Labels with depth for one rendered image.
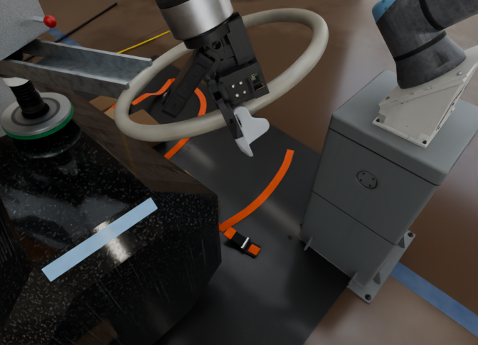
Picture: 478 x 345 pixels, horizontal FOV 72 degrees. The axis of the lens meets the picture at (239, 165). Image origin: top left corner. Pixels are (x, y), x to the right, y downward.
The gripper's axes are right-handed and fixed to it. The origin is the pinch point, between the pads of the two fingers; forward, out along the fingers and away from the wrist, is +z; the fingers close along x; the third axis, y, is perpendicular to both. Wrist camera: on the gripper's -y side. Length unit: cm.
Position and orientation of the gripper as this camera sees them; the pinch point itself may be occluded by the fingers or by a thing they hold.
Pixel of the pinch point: (242, 142)
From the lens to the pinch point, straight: 58.1
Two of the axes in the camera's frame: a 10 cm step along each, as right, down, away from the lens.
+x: -1.5, -5.9, 7.9
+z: 3.6, 7.1, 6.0
